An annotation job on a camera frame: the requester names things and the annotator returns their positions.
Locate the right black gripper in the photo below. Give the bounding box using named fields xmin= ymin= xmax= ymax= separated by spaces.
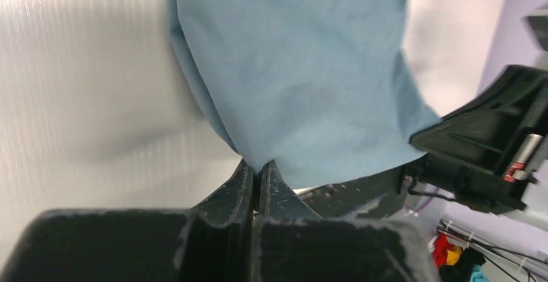
xmin=404 ymin=65 xmax=547 ymax=214

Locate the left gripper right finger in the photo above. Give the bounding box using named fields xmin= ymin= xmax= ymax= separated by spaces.
xmin=251 ymin=162 xmax=439 ymax=281

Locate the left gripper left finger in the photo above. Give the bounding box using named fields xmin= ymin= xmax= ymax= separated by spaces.
xmin=1 ymin=163 xmax=253 ymax=281

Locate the teal grey t-shirt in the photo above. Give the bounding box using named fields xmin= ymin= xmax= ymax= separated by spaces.
xmin=168 ymin=0 xmax=439 ymax=189

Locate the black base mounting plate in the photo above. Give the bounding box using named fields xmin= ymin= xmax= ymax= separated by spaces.
xmin=299 ymin=167 xmax=406 ymax=219

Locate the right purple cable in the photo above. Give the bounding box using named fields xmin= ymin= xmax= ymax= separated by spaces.
xmin=404 ymin=186 xmax=442 ymax=217

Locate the colourful cable bundle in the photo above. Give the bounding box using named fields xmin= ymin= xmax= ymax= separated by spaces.
xmin=431 ymin=232 xmax=490 ymax=282

